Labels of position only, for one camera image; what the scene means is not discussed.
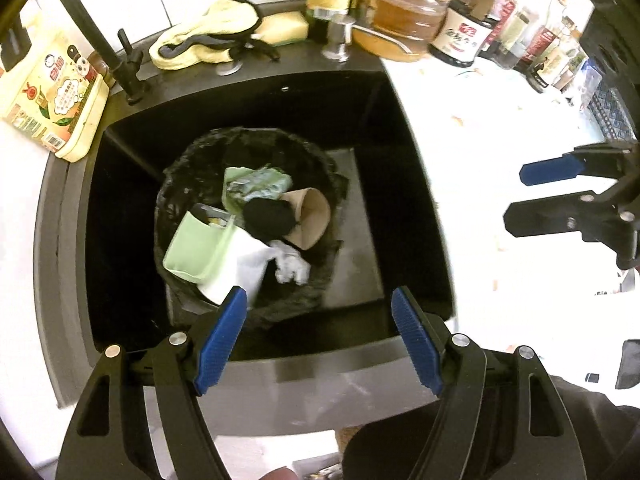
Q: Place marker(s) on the green paper packet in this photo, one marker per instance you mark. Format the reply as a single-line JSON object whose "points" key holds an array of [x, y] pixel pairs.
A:
{"points": [[192, 250]]}

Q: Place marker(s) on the white tissue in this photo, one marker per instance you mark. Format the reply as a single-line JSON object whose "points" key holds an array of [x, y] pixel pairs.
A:
{"points": [[290, 265]]}

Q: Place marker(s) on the green snack packet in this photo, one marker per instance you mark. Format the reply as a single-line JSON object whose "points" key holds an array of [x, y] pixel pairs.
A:
{"points": [[270, 182]]}

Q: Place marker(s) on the red label bottle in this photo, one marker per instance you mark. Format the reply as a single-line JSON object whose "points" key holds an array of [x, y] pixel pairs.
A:
{"points": [[542, 42]]}

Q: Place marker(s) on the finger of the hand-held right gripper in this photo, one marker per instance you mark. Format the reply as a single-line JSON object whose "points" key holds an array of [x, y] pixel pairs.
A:
{"points": [[550, 170], [550, 212]]}

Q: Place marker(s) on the metal soap dispenser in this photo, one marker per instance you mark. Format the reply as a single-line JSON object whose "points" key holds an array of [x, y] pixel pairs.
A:
{"points": [[340, 35]]}

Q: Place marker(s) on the black sink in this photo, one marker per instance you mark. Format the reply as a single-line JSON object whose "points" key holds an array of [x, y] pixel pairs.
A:
{"points": [[400, 185]]}

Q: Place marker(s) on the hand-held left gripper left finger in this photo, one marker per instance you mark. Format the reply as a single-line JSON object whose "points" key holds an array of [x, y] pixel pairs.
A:
{"points": [[220, 340]]}

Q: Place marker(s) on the black balled sock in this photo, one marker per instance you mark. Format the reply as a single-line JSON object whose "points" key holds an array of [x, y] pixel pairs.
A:
{"points": [[265, 217]]}

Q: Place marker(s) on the yellow cleaning cloth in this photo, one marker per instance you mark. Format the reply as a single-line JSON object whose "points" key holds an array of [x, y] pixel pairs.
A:
{"points": [[220, 15]]}

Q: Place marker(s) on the black plastic crate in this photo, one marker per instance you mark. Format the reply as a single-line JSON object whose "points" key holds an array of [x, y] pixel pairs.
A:
{"points": [[610, 60]]}

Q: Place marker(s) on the daisy print tablecloth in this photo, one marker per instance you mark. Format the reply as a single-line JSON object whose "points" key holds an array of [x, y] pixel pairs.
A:
{"points": [[500, 125]]}

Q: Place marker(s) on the yellow detergent bottle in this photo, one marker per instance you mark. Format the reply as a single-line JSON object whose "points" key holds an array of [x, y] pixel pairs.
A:
{"points": [[55, 105]]}

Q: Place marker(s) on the dark soy sauce bottle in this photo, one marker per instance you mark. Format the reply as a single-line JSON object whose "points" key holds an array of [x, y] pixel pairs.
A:
{"points": [[457, 35]]}

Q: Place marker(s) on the clear glass bottle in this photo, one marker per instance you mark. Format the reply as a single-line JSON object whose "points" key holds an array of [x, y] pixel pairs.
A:
{"points": [[515, 35]]}

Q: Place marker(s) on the brown paper cup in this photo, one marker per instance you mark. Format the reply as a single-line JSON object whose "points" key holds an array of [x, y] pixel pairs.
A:
{"points": [[312, 215]]}

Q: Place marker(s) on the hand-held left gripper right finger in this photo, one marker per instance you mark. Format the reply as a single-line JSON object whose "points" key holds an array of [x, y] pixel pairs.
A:
{"points": [[415, 340]]}

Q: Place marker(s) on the yellow sponge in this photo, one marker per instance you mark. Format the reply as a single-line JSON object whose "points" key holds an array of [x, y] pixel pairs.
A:
{"points": [[282, 27]]}

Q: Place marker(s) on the black faucet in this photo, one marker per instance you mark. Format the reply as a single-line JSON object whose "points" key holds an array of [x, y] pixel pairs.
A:
{"points": [[95, 25]]}

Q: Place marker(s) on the large cooking oil bottle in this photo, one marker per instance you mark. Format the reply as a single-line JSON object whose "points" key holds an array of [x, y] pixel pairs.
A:
{"points": [[405, 15]]}

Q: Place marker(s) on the trash bin black bag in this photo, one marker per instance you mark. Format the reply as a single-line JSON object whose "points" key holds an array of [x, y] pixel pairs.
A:
{"points": [[200, 160]]}

